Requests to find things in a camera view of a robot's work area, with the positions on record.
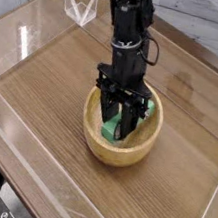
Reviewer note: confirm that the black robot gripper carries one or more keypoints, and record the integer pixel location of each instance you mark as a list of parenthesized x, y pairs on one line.
[(122, 83)]

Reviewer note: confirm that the green rectangular block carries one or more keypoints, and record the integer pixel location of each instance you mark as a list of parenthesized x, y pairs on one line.
[(109, 126)]

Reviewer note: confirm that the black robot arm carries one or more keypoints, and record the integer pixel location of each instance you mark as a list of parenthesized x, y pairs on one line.
[(131, 20)]

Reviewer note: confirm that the brown wooden bowl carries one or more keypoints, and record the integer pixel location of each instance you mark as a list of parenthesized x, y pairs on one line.
[(134, 147)]

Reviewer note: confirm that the clear acrylic tray wall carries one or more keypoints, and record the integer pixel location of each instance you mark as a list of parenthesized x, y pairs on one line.
[(43, 185)]

